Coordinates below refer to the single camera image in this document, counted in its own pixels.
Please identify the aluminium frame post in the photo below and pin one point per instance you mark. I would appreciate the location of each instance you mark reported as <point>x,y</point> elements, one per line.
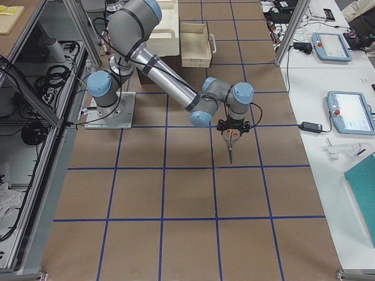
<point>295,21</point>

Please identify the dark brown wooden cabinet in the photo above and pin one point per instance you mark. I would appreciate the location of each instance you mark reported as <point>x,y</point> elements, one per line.
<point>173,62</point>

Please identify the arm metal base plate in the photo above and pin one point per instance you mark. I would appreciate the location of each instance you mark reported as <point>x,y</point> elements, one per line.
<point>117,116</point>

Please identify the blue teach pendant near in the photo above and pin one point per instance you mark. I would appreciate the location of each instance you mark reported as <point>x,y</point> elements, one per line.
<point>350,113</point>

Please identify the white plastic tray box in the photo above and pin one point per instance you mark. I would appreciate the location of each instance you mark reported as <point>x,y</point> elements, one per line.
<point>164,39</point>

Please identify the light wooden open drawer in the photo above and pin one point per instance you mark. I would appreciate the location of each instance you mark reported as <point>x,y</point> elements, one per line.
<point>195,49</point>

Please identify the blue teach pendant far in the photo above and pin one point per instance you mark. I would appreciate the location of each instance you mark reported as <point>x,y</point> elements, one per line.
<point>331,47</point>

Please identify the grey orange handled scissors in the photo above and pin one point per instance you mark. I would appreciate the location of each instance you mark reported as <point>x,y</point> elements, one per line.
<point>230,137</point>

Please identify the black power adapter on desk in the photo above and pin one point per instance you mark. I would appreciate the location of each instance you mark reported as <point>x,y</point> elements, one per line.
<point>310,127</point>

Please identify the blue teach pendant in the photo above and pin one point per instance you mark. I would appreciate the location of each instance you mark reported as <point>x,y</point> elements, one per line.
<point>350,113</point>
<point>331,47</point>

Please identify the white cylinder speaker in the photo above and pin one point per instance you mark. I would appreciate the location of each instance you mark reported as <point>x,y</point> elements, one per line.
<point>55,49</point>

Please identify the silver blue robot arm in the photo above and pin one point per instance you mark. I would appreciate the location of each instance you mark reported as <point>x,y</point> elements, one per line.
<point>129,28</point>
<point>111,6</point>

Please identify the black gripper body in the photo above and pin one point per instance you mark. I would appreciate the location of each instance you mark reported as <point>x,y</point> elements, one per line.
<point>233,125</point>

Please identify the crumpled white cloth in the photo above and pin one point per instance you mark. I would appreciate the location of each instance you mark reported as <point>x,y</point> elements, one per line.
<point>10,199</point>

